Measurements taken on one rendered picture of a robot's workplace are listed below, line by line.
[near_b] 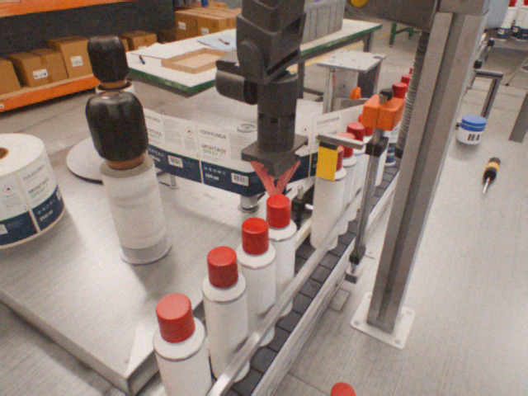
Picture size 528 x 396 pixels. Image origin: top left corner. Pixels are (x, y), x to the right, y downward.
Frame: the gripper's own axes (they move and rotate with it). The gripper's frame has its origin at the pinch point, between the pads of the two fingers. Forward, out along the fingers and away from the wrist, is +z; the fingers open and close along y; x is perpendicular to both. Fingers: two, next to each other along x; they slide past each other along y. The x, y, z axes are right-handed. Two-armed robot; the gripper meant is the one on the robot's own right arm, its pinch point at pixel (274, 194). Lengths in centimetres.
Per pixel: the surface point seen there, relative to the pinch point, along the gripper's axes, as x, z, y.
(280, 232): 7.7, -2.9, 11.3
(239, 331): 9.0, 3.7, 22.8
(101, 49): -52, -14, -11
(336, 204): 8.5, 2.6, -6.5
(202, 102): -71, 18, -65
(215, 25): -247, 42, -295
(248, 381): 9.9, 13.9, 22.4
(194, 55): -126, 20, -123
